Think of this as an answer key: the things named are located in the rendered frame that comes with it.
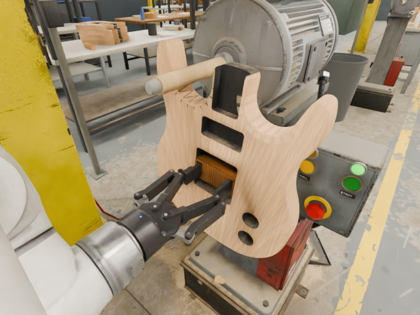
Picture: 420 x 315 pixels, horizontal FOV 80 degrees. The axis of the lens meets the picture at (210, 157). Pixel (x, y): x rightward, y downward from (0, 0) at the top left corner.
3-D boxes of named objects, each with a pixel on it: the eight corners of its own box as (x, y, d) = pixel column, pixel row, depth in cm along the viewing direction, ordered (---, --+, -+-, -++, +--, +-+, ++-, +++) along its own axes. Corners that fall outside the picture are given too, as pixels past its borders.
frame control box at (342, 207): (295, 172, 86) (312, 100, 71) (364, 200, 75) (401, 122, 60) (259, 214, 70) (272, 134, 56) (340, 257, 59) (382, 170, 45)
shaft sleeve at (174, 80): (227, 59, 53) (225, 74, 55) (215, 54, 54) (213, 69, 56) (163, 80, 41) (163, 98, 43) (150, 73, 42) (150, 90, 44)
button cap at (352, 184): (343, 183, 52) (347, 172, 50) (359, 189, 50) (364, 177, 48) (340, 187, 51) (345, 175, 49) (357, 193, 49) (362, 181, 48)
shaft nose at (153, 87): (162, 82, 41) (162, 95, 43) (152, 76, 42) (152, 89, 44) (152, 85, 40) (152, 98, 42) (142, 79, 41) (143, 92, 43)
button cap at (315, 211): (309, 206, 60) (312, 194, 58) (325, 214, 58) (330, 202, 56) (302, 215, 58) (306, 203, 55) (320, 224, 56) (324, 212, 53)
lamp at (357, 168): (347, 172, 49) (352, 159, 47) (364, 177, 48) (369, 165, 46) (346, 173, 49) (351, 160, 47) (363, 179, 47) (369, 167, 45)
